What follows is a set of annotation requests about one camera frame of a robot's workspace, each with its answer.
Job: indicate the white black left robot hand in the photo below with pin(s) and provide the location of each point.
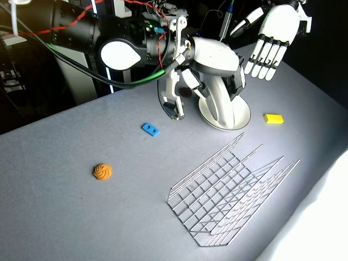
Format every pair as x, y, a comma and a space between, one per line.
280, 24

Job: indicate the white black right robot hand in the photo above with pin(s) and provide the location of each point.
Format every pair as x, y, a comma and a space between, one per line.
214, 57

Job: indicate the yellow rectangular block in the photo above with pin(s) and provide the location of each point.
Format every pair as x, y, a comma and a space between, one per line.
274, 118

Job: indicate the blue block with two holes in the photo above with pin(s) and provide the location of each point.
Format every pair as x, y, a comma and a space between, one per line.
150, 129

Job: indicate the white upright panel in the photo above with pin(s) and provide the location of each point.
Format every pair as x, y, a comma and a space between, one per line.
122, 8

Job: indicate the lit white LED strip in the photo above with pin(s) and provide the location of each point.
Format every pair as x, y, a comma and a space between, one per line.
109, 80

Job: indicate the white cabinet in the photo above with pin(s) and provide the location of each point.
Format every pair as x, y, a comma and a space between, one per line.
79, 81

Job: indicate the orange swirl cookie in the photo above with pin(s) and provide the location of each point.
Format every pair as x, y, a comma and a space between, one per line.
102, 171

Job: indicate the white tube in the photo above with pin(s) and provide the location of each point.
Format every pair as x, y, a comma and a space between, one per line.
15, 21

